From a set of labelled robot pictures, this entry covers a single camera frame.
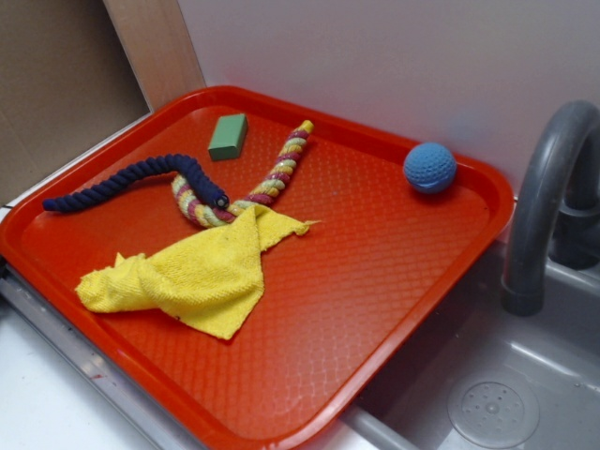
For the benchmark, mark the blue dimpled ball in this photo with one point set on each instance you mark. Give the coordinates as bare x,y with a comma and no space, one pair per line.
430,168

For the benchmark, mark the red plastic tray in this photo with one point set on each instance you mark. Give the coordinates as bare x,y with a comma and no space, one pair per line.
339,300

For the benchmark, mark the yellow cloth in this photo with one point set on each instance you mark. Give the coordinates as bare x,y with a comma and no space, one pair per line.
210,281

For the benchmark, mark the green rectangular block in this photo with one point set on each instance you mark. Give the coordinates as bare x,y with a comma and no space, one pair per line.
228,137

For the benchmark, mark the grey plastic sink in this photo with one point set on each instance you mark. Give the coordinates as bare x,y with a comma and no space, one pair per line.
473,376

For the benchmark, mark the wooden board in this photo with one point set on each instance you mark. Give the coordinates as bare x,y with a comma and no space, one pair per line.
158,46

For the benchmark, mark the grey plastic faucet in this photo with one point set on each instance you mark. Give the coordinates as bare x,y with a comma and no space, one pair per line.
557,213

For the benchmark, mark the brown cardboard panel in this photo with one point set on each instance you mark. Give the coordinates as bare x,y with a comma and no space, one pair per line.
66,85

